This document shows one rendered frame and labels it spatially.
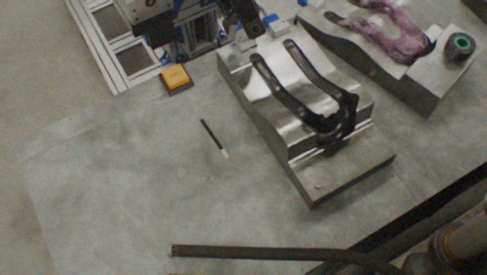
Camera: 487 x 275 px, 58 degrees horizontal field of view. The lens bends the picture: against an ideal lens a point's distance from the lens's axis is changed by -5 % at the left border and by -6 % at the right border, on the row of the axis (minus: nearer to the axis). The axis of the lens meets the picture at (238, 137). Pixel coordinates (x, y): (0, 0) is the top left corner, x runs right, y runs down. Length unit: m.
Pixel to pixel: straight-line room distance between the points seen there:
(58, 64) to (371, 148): 1.84
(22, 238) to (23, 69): 0.95
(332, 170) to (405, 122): 0.30
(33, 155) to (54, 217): 0.20
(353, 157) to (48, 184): 0.80
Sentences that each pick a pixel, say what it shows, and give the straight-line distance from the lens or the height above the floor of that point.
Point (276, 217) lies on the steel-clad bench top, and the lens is 1.16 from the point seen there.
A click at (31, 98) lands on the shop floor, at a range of 2.53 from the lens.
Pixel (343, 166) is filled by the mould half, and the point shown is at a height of 0.86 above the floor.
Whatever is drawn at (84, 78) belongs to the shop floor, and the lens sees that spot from 2.49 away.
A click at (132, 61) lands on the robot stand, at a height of 0.21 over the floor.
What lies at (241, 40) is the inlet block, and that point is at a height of 0.94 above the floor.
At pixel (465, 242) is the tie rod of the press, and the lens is 0.90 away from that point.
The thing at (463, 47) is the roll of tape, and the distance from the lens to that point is 1.38.
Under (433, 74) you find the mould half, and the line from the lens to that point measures 1.33.
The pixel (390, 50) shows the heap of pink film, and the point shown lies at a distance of 1.36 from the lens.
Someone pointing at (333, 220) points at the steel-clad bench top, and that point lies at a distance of 1.18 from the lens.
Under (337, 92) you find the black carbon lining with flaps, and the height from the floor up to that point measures 0.92.
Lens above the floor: 1.90
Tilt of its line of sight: 62 degrees down
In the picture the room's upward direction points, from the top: 2 degrees counter-clockwise
